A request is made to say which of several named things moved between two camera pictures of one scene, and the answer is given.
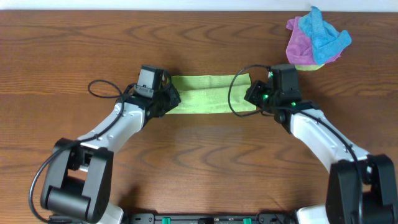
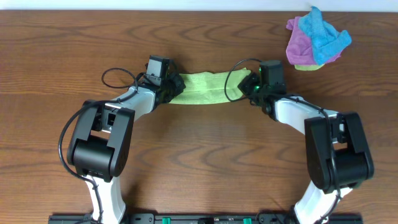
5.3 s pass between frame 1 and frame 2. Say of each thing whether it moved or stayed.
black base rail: stayed
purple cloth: stayed
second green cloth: stayed
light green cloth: moved
